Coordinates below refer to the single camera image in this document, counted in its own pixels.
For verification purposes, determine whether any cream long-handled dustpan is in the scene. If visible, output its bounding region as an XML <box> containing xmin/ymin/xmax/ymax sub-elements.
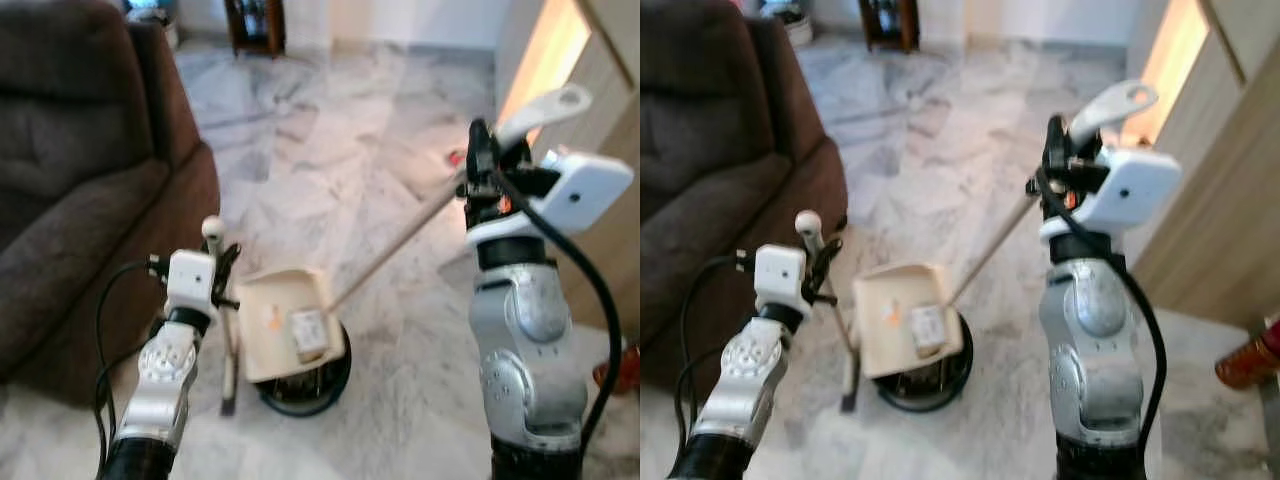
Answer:
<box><xmin>237</xmin><ymin>84</ymin><xmax>594</xmax><ymax>385</ymax></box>
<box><xmin>852</xmin><ymin>80</ymin><xmax>1160</xmax><ymax>380</ymax></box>

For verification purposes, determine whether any cream broom with dark bristles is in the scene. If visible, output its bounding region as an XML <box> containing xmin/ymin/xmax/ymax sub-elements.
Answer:
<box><xmin>795</xmin><ymin>210</ymin><xmax>864</xmax><ymax>414</ymax></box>
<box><xmin>201</xmin><ymin>217</ymin><xmax>242</xmax><ymax>417</ymax></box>

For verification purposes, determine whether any white packet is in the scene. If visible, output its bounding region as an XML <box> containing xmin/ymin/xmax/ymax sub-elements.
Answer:
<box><xmin>290</xmin><ymin>310</ymin><xmax>332</xmax><ymax>364</ymax></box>
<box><xmin>908</xmin><ymin>305</ymin><xmax>950</xmax><ymax>359</ymax></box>

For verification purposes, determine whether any light wood cabinet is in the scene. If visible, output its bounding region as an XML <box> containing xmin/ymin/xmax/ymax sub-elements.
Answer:
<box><xmin>1125</xmin><ymin>0</ymin><xmax>1280</xmax><ymax>333</ymax></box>
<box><xmin>495</xmin><ymin>0</ymin><xmax>641</xmax><ymax>343</ymax></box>

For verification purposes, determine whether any black round waste bin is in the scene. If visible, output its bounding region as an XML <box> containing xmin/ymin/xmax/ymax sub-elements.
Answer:
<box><xmin>255</xmin><ymin>320</ymin><xmax>354</xmax><ymax>419</ymax></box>
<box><xmin>875</xmin><ymin>312</ymin><xmax>974</xmax><ymax>414</ymax></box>

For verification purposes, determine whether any dark brown fabric sofa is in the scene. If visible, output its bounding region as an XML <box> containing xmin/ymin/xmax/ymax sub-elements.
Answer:
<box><xmin>640</xmin><ymin>0</ymin><xmax>850</xmax><ymax>402</ymax></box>
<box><xmin>0</xmin><ymin>0</ymin><xmax>222</xmax><ymax>407</ymax></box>

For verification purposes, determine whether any red vase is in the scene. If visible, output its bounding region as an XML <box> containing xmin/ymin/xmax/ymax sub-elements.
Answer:
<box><xmin>593</xmin><ymin>342</ymin><xmax>641</xmax><ymax>397</ymax></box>
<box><xmin>1215</xmin><ymin>320</ymin><xmax>1280</xmax><ymax>392</ymax></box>

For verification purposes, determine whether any dark wood shelf stand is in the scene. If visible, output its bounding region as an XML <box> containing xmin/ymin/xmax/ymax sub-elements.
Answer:
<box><xmin>222</xmin><ymin>0</ymin><xmax>289</xmax><ymax>59</ymax></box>
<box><xmin>858</xmin><ymin>0</ymin><xmax>922</xmax><ymax>54</ymax></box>

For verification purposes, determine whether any black and white helmet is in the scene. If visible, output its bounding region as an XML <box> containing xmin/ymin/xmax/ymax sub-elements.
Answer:
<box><xmin>760</xmin><ymin>0</ymin><xmax>817</xmax><ymax>24</ymax></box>
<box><xmin>125</xmin><ymin>0</ymin><xmax>177</xmax><ymax>27</ymax></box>

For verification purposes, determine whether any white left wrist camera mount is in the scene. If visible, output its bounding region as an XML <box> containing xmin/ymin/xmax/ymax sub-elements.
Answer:
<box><xmin>753</xmin><ymin>245</ymin><xmax>810</xmax><ymax>320</ymax></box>
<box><xmin>165</xmin><ymin>250</ymin><xmax>220</xmax><ymax>322</ymax></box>

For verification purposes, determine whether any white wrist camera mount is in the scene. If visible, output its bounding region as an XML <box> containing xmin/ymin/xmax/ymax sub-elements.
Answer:
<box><xmin>1040</xmin><ymin>145</ymin><xmax>1185</xmax><ymax>242</ymax></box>
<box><xmin>753</xmin><ymin>245</ymin><xmax>810</xmax><ymax>320</ymax></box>
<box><xmin>465</xmin><ymin>150</ymin><xmax>637</xmax><ymax>250</ymax></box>
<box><xmin>165</xmin><ymin>250</ymin><xmax>220</xmax><ymax>322</ymax></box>

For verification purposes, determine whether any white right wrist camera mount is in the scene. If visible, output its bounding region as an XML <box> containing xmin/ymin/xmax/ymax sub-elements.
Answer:
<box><xmin>465</xmin><ymin>150</ymin><xmax>637</xmax><ymax>250</ymax></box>
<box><xmin>1040</xmin><ymin>145</ymin><xmax>1185</xmax><ymax>242</ymax></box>

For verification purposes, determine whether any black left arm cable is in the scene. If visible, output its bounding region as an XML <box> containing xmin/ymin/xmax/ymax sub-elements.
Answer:
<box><xmin>678</xmin><ymin>253</ymin><xmax>757</xmax><ymax>451</ymax></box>
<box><xmin>94</xmin><ymin>260</ymin><xmax>171</xmax><ymax>471</ymax></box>

